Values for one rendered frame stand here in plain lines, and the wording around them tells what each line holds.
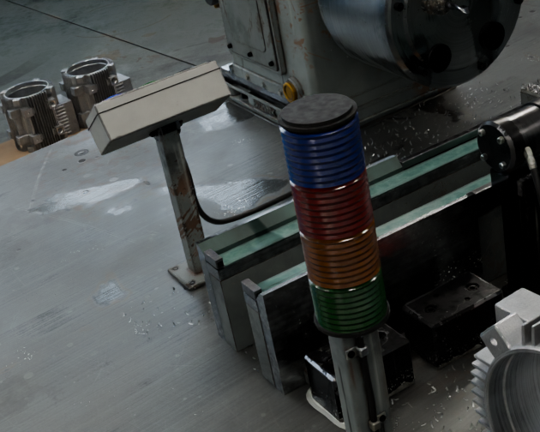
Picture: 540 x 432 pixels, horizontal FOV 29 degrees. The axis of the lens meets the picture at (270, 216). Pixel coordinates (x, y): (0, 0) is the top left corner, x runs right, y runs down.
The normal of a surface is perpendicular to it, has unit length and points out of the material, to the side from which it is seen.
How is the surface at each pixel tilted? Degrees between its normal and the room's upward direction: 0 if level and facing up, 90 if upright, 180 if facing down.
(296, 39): 89
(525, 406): 73
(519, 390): 84
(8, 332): 0
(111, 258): 0
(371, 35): 99
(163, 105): 56
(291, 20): 89
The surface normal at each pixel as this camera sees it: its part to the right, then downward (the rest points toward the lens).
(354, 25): -0.83, 0.46
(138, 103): 0.32, -0.20
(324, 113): -0.18, -0.86
